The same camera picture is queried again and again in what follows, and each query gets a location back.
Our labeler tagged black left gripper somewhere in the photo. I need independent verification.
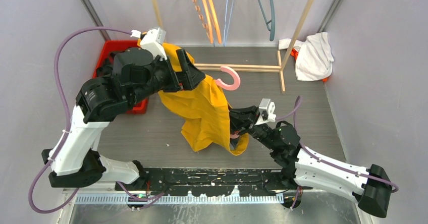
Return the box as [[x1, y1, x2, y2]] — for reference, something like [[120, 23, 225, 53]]
[[129, 49, 204, 106]]

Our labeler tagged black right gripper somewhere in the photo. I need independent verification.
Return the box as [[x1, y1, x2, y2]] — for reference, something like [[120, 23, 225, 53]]
[[218, 105, 278, 150]]

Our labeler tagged pink plastic hanger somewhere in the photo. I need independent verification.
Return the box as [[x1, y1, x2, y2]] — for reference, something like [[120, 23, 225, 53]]
[[209, 66, 241, 143]]

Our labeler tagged yellow pleated skirt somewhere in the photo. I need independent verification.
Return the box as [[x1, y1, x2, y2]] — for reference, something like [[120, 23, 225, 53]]
[[137, 39, 250, 156]]

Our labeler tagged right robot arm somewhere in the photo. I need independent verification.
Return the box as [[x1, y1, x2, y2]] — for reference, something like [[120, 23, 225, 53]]
[[229, 106, 396, 218]]

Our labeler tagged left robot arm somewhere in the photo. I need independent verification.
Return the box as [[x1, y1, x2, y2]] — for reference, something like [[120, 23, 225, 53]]
[[48, 47, 205, 190]]

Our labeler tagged orange notched hanger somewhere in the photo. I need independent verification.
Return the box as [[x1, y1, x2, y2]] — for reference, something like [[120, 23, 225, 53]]
[[191, 0, 212, 39]]

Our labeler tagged orange plastic hanger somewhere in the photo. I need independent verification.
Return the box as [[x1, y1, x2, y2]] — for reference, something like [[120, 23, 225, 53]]
[[197, 0, 223, 45]]

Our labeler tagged teal plastic hanger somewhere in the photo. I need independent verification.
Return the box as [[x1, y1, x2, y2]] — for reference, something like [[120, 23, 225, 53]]
[[257, 0, 276, 42]]

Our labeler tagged wooden clothes rack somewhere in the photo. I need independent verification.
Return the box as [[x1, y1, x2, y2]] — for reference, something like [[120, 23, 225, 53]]
[[147, 0, 323, 93]]

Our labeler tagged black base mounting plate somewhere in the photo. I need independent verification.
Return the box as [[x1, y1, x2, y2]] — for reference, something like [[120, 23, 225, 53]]
[[125, 167, 297, 197]]

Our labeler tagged red plaid garment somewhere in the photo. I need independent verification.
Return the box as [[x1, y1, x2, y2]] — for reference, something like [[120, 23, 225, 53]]
[[95, 59, 113, 77]]

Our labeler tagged red plastic bin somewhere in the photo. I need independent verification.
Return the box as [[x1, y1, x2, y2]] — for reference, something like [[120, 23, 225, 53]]
[[92, 40, 149, 115]]

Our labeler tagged orange object under cloth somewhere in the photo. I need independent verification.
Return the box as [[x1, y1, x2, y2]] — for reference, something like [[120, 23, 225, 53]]
[[290, 49, 329, 83]]

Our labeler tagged white cloth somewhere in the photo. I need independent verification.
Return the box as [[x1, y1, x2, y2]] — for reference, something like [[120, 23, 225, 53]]
[[292, 32, 334, 82]]

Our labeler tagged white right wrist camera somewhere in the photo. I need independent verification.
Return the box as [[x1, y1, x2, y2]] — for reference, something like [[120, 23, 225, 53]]
[[255, 98, 276, 125]]

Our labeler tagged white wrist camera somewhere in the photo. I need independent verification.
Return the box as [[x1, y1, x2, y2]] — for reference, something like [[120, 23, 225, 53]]
[[255, 98, 276, 125], [130, 27, 167, 60]]

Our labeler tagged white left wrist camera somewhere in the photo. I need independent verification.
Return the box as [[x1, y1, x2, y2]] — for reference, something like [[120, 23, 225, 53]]
[[130, 27, 167, 60]]

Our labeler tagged light blue wire hanger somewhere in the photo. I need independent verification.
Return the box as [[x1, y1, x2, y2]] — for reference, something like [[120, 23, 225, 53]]
[[223, 0, 235, 47]]

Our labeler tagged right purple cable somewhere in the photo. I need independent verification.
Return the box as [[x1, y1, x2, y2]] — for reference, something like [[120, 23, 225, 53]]
[[276, 96, 399, 211]]

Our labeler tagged purple cable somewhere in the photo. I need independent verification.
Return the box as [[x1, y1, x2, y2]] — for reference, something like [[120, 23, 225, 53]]
[[28, 26, 168, 214], [276, 96, 399, 211]]

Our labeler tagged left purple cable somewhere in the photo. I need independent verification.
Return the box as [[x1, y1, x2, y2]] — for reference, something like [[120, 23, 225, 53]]
[[28, 26, 168, 214]]

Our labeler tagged aluminium rail frame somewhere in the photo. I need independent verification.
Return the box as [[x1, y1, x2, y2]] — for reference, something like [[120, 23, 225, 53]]
[[74, 167, 367, 208]]

